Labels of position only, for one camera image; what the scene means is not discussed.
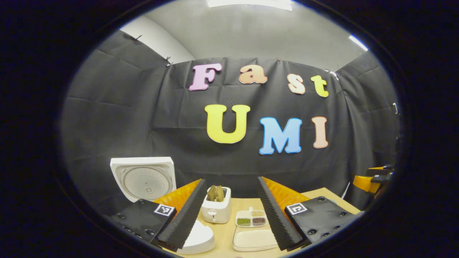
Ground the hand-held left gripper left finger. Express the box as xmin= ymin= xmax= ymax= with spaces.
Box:
xmin=109 ymin=178 xmax=209 ymax=252

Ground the white divided grain dish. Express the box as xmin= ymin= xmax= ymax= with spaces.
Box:
xmin=236 ymin=207 xmax=268 ymax=228

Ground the clear plastic rice container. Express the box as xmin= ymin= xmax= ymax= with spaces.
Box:
xmin=232 ymin=228 xmax=279 ymax=252

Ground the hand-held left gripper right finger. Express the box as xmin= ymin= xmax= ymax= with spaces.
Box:
xmin=257 ymin=176 xmax=361 ymax=251

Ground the white rice cooker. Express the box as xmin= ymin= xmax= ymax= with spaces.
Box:
xmin=110 ymin=157 xmax=217 ymax=255

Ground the white toaster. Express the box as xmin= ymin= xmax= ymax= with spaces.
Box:
xmin=200 ymin=186 xmax=232 ymax=225

